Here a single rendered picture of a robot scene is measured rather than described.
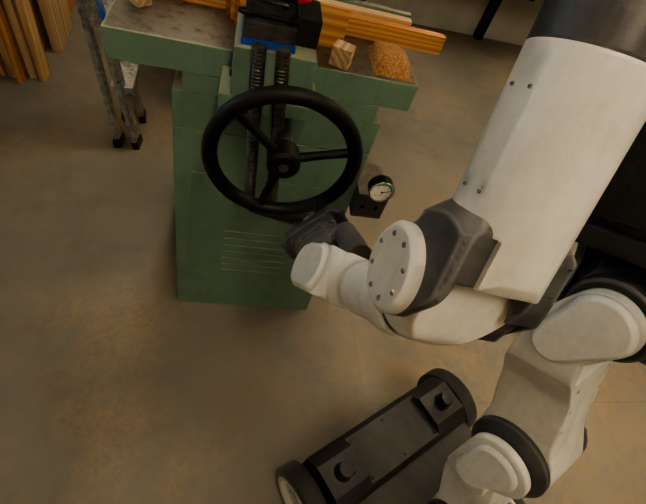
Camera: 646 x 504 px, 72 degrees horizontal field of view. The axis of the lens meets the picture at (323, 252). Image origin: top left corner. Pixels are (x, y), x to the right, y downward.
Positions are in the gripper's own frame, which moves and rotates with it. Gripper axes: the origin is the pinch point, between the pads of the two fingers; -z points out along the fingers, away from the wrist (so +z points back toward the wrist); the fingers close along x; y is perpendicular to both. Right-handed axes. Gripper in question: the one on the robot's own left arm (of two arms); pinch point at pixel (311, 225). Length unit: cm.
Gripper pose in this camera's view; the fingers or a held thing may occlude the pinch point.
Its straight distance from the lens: 83.4
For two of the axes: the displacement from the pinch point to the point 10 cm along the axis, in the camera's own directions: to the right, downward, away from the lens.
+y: -5.1, -7.6, -4.1
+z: 1.7, 3.8, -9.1
